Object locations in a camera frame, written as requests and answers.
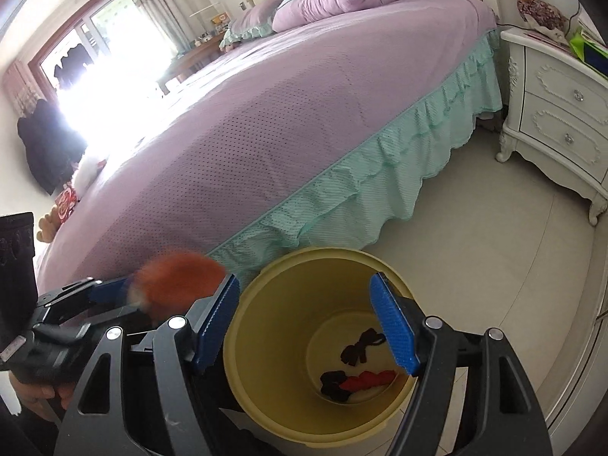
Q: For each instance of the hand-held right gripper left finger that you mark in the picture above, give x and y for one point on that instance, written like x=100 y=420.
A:
x=217 y=316

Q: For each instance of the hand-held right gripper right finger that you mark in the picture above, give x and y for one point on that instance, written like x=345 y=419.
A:
x=394 y=327

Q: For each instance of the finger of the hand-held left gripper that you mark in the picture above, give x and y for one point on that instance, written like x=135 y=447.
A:
x=123 y=319
x=107 y=292

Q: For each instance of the orange fluffy toy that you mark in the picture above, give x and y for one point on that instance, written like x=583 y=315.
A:
x=175 y=280

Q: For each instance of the yellow plastic bucket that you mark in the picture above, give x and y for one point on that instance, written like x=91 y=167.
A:
x=275 y=304

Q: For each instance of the person's left hand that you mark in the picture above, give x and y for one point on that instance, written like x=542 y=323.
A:
x=42 y=394

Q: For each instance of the black cloth item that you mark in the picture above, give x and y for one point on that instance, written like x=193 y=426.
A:
x=361 y=343

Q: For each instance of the red crumpled scrap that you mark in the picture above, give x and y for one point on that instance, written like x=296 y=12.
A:
x=368 y=381

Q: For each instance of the black crumpled scrap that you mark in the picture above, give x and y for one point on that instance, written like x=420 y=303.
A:
x=332 y=384

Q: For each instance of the brown teddy bear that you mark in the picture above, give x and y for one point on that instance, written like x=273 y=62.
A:
x=57 y=213

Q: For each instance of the white plush toy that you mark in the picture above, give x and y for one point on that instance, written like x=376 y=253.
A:
x=88 y=173

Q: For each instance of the dark hanging clothes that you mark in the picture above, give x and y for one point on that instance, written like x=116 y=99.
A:
x=47 y=152

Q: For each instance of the pink bed cover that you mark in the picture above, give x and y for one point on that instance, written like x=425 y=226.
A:
x=285 y=128

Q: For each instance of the pink curtain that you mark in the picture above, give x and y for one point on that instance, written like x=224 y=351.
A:
x=21 y=90

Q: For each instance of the window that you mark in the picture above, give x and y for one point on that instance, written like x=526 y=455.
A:
x=95 y=47

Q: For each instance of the wooden desk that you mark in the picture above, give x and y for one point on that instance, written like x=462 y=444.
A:
x=190 y=59

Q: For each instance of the white carved nightstand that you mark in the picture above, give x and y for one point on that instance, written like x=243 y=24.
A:
x=551 y=104

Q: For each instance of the purple pillow with green ruffle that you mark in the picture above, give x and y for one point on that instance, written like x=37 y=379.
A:
x=256 y=19

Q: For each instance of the brown stuffed toy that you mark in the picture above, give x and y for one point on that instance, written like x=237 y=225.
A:
x=539 y=4

